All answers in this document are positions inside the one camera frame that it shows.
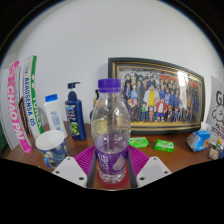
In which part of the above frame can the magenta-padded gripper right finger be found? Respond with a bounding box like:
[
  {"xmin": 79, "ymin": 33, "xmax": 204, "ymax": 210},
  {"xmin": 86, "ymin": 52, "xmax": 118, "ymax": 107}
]
[{"xmin": 127, "ymin": 145, "xmax": 173, "ymax": 189}]

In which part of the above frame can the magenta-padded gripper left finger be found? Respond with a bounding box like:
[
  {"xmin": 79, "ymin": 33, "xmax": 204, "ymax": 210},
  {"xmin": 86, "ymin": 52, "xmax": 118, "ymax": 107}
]
[{"xmin": 52, "ymin": 144, "xmax": 98, "ymax": 188}]

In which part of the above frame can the clear purple-capped water bottle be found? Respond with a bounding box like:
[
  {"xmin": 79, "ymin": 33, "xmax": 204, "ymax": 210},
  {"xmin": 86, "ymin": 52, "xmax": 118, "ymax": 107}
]
[{"xmin": 90, "ymin": 78, "xmax": 132, "ymax": 185}]

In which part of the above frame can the blue patterned paper cup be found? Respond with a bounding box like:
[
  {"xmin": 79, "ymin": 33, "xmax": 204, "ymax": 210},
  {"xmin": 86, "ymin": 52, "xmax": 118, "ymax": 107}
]
[{"xmin": 35, "ymin": 129, "xmax": 69, "ymax": 169}]

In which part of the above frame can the flat round red coaster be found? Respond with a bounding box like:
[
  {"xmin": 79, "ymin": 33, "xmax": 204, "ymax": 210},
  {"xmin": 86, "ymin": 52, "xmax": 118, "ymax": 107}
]
[{"xmin": 97, "ymin": 174, "xmax": 130, "ymax": 190}]

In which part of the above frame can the dark blue pump bottle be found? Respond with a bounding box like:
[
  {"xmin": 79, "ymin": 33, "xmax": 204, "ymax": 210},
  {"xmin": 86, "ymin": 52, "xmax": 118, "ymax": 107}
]
[{"xmin": 64, "ymin": 81, "xmax": 87, "ymax": 141}]

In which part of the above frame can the white bottle with blue cap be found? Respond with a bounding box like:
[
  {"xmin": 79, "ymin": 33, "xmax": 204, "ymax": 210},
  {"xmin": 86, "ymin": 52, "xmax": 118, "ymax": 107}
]
[{"xmin": 43, "ymin": 93, "xmax": 69, "ymax": 139}]

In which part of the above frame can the small patterned snack packet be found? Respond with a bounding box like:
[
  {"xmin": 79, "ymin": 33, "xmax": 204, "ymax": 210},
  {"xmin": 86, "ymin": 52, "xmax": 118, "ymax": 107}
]
[{"xmin": 208, "ymin": 146, "xmax": 220, "ymax": 161}]

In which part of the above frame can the framed group picture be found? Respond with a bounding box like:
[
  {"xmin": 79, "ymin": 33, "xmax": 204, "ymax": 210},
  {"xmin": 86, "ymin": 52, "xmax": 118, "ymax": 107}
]
[{"xmin": 107, "ymin": 57, "xmax": 206, "ymax": 135}]

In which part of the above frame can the small colourful puzzle cube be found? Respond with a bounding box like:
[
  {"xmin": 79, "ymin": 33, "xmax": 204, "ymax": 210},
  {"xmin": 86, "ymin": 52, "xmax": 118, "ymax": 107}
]
[{"xmin": 215, "ymin": 138, "xmax": 224, "ymax": 159}]

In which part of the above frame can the white printed paper gift bag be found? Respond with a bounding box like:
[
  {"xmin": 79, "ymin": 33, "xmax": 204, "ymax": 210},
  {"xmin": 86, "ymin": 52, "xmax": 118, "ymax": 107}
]
[{"xmin": 205, "ymin": 75, "xmax": 224, "ymax": 138}]

